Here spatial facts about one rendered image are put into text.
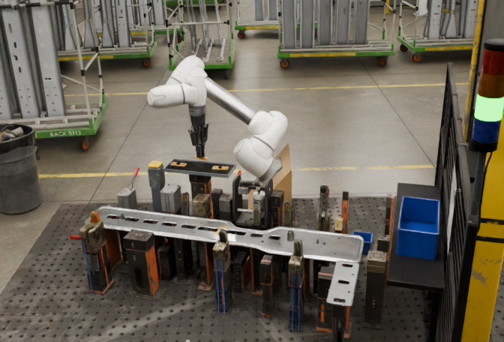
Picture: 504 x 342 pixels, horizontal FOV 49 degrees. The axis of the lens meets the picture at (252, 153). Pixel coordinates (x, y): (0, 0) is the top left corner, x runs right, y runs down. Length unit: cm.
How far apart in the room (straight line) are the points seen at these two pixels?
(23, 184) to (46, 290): 235
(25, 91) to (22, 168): 180
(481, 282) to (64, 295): 193
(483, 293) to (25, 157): 404
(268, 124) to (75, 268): 134
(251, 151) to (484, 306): 169
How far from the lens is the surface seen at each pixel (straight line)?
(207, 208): 285
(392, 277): 235
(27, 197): 533
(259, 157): 325
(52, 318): 283
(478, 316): 207
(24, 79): 679
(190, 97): 276
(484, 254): 193
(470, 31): 1038
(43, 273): 316
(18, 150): 511
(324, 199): 264
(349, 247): 257
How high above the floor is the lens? 239
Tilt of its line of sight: 23 degrees down
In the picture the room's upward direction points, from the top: 2 degrees counter-clockwise
